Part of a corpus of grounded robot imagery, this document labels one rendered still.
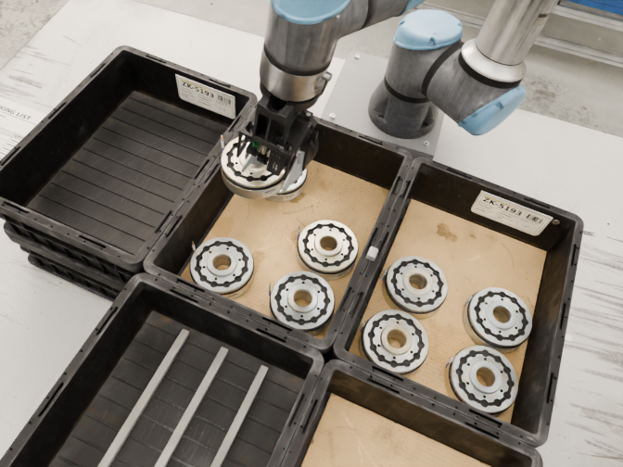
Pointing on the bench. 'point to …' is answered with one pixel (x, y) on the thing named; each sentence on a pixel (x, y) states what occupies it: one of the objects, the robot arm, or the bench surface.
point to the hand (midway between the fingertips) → (275, 169)
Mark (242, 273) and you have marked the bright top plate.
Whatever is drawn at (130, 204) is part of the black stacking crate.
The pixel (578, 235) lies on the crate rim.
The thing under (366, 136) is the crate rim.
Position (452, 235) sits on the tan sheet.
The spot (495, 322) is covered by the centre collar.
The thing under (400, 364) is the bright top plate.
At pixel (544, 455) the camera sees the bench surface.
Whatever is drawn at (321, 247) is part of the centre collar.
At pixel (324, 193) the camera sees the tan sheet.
